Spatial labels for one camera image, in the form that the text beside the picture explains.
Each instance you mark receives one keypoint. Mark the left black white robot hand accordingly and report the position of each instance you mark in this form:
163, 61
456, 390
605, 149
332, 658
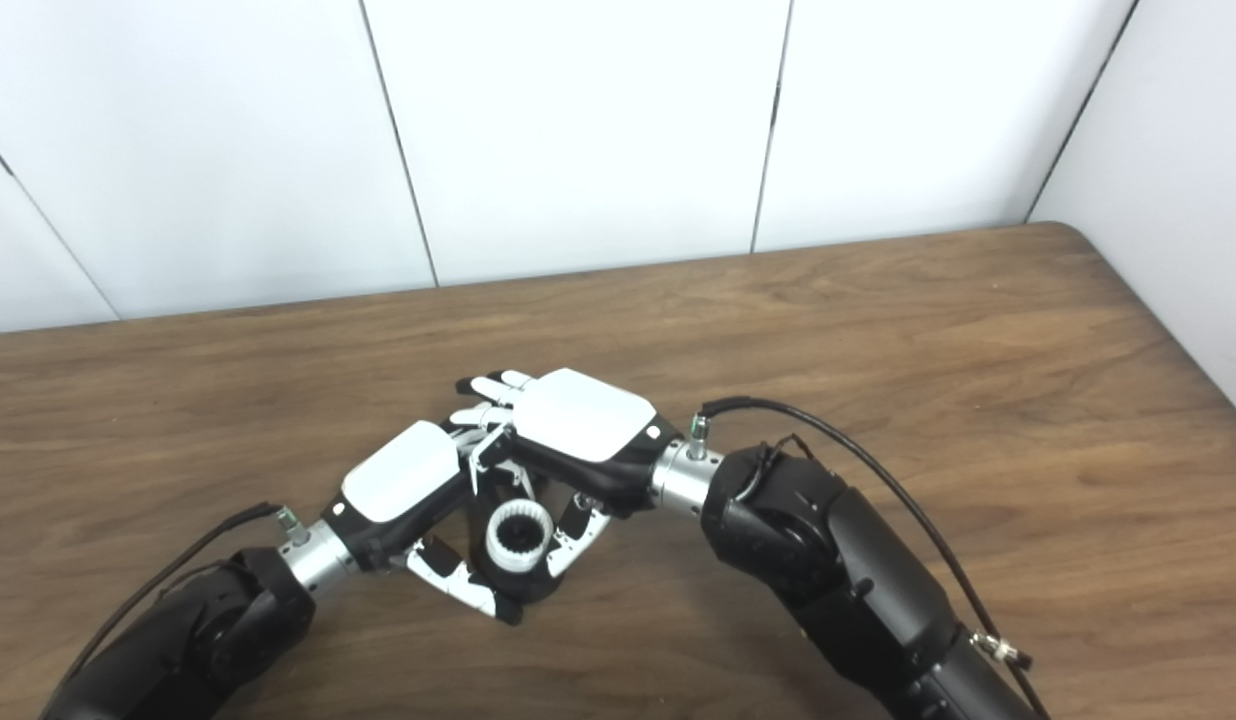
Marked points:
398, 475

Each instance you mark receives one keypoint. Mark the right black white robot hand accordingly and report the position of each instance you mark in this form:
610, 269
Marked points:
583, 415

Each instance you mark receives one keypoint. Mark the round black part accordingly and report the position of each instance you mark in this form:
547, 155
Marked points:
526, 588

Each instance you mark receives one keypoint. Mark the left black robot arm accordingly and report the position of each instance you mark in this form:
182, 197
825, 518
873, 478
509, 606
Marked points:
178, 640

